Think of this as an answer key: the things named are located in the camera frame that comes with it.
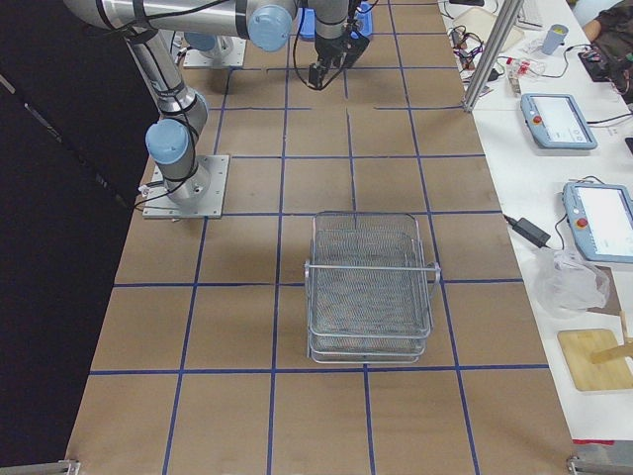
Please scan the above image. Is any aluminium frame post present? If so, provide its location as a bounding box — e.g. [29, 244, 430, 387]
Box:
[462, 0, 523, 113]

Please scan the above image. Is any far teach pendant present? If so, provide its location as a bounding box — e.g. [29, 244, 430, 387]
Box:
[520, 93, 597, 150]

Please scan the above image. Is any clear plastic bag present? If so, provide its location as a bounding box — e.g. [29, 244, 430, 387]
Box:
[532, 248, 610, 315]

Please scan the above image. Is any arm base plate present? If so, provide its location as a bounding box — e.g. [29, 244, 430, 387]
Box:
[183, 32, 246, 69]
[141, 154, 229, 219]

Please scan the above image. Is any wire mesh shelf rack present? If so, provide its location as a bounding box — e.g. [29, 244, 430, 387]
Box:
[305, 211, 440, 364]

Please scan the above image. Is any teach pendant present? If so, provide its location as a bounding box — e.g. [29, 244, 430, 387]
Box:
[520, 93, 597, 150]
[562, 182, 632, 264]

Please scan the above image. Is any black braided cable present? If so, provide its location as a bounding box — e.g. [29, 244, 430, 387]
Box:
[291, 0, 382, 91]

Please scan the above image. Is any wooden board stand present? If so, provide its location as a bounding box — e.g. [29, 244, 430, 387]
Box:
[557, 311, 632, 392]

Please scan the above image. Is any black power adapter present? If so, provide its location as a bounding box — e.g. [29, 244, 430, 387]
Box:
[503, 215, 551, 248]

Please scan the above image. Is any grey cup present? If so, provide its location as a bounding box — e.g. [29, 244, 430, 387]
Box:
[541, 24, 569, 55]

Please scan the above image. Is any near teach pendant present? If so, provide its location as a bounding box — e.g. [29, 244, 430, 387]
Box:
[562, 182, 632, 264]

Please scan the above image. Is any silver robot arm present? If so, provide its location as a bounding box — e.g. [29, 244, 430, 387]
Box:
[65, 1, 297, 207]
[177, 1, 369, 90]

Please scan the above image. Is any blue plastic tray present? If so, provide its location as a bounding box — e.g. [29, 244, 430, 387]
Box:
[297, 1, 375, 41]

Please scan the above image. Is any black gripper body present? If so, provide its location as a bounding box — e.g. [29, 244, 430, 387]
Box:
[315, 32, 370, 69]

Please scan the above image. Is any beige tray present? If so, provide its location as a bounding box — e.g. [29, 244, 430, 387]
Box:
[453, 7, 525, 52]

